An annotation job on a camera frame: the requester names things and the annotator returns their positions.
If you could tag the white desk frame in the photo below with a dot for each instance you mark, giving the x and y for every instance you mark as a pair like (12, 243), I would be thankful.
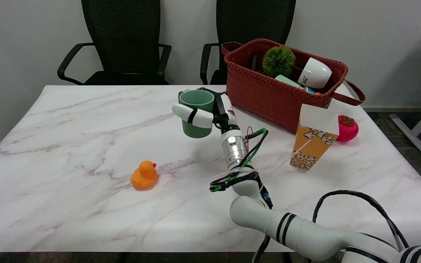
(420, 124)

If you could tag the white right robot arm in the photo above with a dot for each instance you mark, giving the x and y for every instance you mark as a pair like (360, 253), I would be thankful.
(287, 226)

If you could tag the black mesh office chair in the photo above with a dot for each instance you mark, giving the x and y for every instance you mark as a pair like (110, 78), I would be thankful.
(247, 25)
(122, 44)

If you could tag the green mug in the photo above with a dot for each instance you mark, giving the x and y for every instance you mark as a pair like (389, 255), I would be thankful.
(196, 113)

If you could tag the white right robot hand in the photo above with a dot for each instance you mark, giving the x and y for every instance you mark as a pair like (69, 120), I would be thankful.
(225, 109)

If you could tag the orange rubber duck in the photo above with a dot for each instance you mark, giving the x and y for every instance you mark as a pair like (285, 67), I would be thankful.
(144, 176)

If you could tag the pink toy fruit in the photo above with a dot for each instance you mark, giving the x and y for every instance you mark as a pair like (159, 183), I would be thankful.
(348, 128)

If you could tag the red woven basket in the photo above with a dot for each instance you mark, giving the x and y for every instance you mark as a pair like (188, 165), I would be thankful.
(269, 95)

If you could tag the white cup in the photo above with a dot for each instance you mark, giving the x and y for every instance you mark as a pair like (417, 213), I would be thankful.
(314, 73)

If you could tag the green spiky ball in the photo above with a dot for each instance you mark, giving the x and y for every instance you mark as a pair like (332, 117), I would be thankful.
(279, 61)

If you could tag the orange popcorn box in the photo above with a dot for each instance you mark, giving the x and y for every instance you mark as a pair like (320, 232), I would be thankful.
(314, 140)

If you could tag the mint green box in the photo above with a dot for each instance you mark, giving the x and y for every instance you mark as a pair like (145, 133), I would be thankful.
(287, 80)

